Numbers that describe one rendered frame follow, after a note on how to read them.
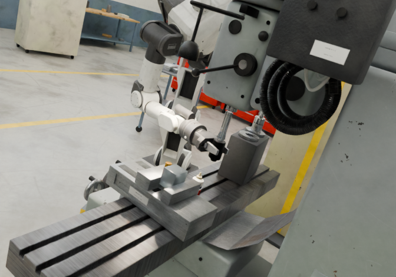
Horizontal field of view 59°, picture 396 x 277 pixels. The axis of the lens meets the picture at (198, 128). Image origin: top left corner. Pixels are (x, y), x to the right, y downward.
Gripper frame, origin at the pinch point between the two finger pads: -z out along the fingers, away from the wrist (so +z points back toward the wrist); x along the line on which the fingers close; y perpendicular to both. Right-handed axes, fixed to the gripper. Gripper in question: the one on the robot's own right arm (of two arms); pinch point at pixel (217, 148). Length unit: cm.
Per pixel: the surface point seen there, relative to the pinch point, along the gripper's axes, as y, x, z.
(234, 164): 10.1, 19.1, 4.1
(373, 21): -51, -26, -46
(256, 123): -6.1, 31.6, 10.0
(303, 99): -29.6, -4.9, -27.6
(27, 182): 114, -2, 165
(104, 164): 114, 73, 184
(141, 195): 13.2, -31.3, -3.2
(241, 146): 1.8, 19.1, 4.1
